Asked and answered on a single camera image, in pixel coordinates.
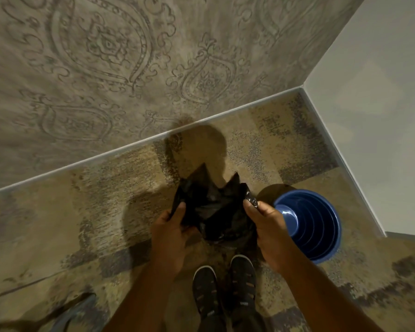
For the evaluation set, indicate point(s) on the black plastic trash bag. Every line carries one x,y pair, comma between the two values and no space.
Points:
214,207

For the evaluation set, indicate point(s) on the person's right thumb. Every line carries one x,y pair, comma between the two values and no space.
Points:
251,210

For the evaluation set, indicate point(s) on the white baseboard trim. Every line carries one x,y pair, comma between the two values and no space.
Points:
179,134

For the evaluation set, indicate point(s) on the person's dark shoe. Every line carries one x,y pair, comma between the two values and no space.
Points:
207,293
243,283

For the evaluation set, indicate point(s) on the person's left hand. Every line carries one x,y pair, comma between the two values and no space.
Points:
167,238

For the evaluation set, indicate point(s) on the person's dark trouser legs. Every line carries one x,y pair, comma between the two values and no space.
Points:
228,323

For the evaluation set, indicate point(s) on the person's right dark shoe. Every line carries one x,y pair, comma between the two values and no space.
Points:
243,283

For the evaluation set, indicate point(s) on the blue plastic trash bin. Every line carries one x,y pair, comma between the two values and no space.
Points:
311,224

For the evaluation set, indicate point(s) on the person's left thumb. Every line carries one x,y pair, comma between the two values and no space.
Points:
179,213

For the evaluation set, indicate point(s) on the person's left forearm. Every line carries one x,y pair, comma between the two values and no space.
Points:
141,300

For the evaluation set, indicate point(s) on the person's left dark shoe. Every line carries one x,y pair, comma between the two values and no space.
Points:
207,293

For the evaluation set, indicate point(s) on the person's right forearm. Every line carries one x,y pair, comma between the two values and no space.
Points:
321,297

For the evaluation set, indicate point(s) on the person's right hand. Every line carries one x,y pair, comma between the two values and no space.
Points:
273,235

